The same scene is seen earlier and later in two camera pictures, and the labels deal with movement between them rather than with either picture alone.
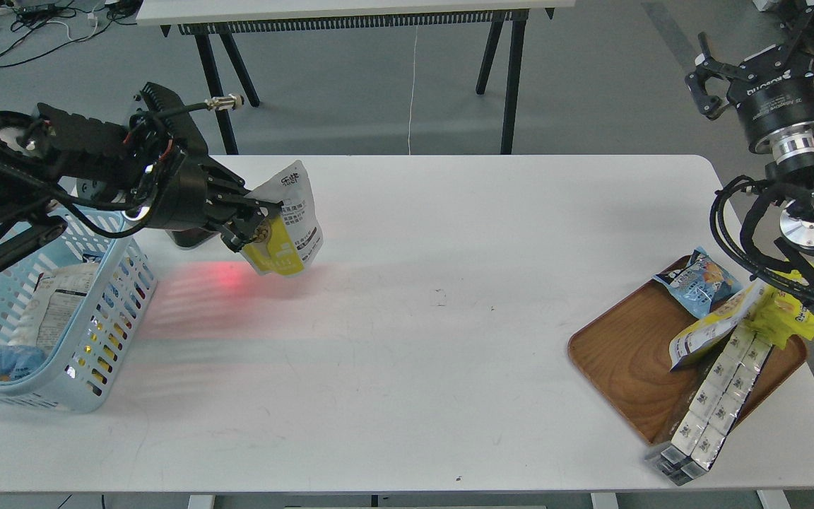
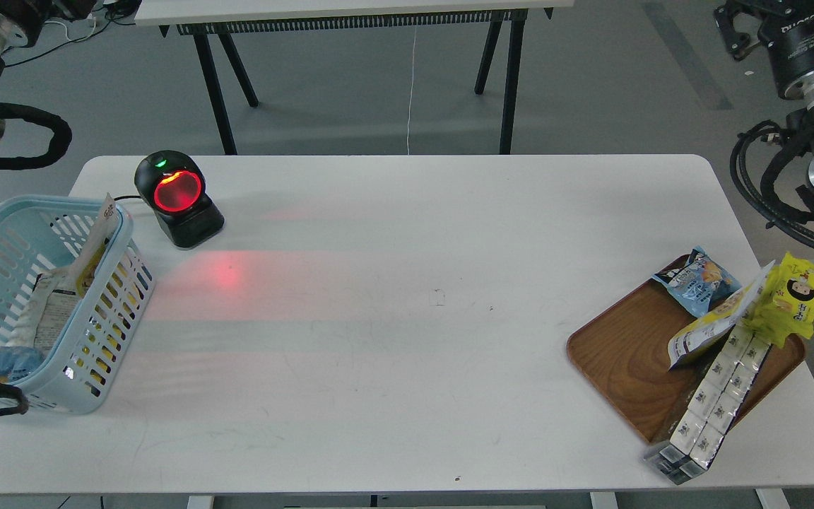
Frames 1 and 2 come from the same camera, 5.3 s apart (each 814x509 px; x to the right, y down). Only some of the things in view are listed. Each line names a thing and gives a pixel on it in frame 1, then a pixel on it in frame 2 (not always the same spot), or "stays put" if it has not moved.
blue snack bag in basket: (8, 363) stays put
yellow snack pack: (779, 316) stays put
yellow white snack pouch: (286, 244) -> (86, 265)
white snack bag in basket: (54, 305) stays put
